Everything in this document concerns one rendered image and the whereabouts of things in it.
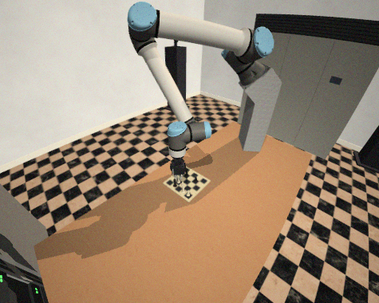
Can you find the chessboard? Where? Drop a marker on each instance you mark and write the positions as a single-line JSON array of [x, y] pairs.
[[189, 184]]

